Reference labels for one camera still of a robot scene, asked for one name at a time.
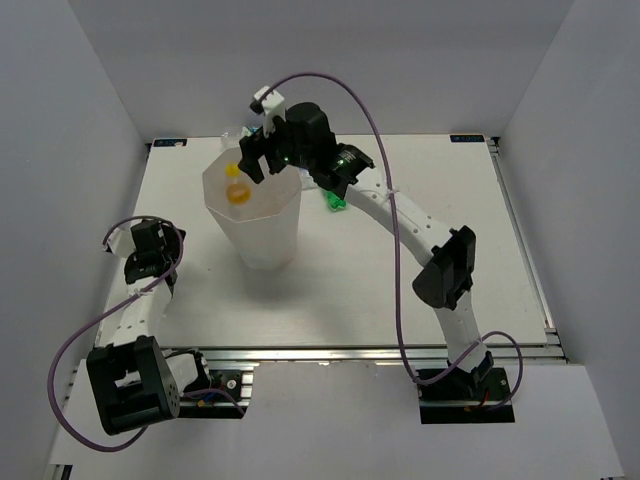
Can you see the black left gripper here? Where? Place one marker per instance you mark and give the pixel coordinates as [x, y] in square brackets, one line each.
[171, 237]

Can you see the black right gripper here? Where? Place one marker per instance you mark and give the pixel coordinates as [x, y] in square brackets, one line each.
[255, 147]

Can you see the yellow cap clear bottle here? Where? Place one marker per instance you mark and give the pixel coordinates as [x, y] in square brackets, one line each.
[238, 192]

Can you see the translucent white bin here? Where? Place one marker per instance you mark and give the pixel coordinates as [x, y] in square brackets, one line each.
[264, 230]

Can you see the green plastic bottle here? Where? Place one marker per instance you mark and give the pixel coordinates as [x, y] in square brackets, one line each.
[334, 202]

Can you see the white label clear bottle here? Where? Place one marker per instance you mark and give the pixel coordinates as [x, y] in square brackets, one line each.
[232, 136]

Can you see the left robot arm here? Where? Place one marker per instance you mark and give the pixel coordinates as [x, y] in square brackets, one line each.
[135, 384]

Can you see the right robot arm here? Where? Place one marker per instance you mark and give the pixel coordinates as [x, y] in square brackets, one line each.
[446, 256]

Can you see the dark table corner sticker left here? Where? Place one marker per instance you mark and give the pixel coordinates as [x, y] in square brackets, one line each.
[169, 142]

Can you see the dark table corner sticker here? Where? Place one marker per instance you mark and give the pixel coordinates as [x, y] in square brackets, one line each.
[467, 138]
[169, 142]

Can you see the dark table corner sticker right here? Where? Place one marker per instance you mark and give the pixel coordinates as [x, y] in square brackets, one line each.
[467, 138]

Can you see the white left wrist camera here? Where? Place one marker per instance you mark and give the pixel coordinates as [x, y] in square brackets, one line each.
[120, 243]

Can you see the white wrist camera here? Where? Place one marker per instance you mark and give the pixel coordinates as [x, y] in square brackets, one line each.
[270, 104]
[120, 243]

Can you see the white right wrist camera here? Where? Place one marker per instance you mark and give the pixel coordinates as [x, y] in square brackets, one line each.
[270, 104]

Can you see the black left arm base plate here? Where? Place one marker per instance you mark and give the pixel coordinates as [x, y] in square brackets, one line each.
[217, 394]

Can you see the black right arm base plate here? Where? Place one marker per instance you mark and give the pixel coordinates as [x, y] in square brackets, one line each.
[446, 403]

